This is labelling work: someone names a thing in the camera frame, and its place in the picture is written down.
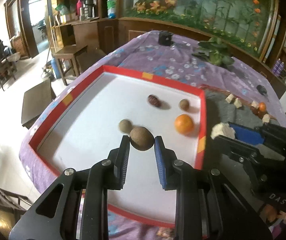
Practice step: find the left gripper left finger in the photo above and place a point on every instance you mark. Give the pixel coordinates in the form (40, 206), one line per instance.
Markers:
(118, 168)

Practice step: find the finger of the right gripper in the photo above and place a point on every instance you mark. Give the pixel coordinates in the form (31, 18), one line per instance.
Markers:
(231, 146)
(246, 135)

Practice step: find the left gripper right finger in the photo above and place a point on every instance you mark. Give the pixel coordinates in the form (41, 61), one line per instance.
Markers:
(167, 165)

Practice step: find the beige hexagonal foam block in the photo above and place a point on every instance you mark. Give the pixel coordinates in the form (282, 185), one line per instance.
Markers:
(266, 118)

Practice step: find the dark brown longan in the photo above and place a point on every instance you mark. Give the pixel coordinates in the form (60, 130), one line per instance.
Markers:
(125, 126)

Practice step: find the orange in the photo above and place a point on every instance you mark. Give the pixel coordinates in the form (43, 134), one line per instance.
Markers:
(262, 107)
(184, 124)

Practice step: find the brown round longan fruit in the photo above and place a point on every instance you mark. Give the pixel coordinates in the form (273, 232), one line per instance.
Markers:
(184, 104)

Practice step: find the red date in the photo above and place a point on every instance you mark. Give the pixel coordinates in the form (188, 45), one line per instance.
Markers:
(154, 101)
(255, 110)

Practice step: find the grey felt mat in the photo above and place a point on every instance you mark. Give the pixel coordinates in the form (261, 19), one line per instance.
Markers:
(217, 111)

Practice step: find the beige foam block back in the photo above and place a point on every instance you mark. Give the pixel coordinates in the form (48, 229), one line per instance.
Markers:
(255, 104)

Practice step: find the black small device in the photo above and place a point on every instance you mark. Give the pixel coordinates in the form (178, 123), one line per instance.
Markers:
(262, 90)

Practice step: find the red white tray box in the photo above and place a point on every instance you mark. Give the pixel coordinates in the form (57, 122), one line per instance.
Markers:
(81, 128)

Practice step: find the purple spray bottles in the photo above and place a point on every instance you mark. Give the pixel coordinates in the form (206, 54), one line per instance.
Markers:
(278, 67)

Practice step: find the green potted plant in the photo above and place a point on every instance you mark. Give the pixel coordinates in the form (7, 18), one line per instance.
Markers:
(214, 51)

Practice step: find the dark wooden stool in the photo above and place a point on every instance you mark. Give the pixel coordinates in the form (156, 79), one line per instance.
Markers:
(35, 101)

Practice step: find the purple floral tablecloth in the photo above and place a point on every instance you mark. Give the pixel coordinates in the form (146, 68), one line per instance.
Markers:
(175, 62)

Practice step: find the wooden side table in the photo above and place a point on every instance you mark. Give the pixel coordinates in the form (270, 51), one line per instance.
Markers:
(69, 53)

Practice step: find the floral glass display panel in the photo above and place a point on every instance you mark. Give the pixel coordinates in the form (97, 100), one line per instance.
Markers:
(247, 24)

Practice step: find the wooden chair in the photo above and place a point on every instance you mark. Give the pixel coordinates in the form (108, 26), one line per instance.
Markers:
(7, 68)

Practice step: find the green water bottle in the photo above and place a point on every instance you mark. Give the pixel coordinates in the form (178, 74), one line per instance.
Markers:
(111, 8)

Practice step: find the pink thermos bottle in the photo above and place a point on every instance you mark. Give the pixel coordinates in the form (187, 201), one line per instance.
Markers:
(78, 7)

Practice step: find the black steel thermos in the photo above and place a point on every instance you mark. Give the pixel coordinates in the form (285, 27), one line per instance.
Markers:
(88, 8)

